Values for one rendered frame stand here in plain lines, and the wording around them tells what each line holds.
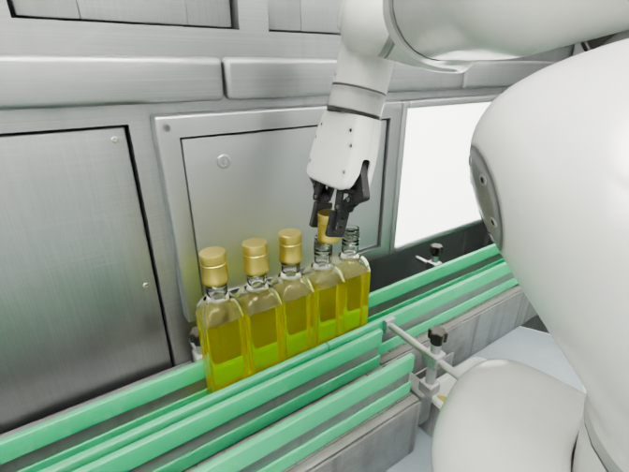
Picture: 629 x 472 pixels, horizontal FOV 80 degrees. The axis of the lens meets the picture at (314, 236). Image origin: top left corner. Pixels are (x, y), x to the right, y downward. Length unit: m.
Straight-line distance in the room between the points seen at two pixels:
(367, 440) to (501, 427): 0.41
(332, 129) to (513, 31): 0.35
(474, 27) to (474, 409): 0.20
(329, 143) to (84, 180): 0.34
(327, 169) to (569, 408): 0.38
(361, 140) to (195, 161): 0.25
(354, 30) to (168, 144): 0.29
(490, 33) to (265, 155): 0.48
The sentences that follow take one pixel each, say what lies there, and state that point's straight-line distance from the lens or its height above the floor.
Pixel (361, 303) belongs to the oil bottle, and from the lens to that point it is 0.67.
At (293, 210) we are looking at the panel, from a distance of 0.69.
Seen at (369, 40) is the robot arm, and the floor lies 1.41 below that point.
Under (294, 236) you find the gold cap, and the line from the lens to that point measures 0.53.
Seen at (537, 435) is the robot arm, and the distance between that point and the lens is 0.25.
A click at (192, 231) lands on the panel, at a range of 0.62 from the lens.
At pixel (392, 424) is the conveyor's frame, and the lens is 0.68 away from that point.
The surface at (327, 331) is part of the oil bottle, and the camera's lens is 0.64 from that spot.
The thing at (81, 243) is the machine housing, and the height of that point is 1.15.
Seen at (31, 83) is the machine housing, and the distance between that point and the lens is 0.57.
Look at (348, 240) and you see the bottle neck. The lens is 0.61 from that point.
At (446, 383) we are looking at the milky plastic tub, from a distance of 0.81.
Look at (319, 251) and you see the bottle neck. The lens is 0.58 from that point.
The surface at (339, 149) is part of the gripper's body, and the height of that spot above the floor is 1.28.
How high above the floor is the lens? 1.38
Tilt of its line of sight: 24 degrees down
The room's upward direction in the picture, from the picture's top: straight up
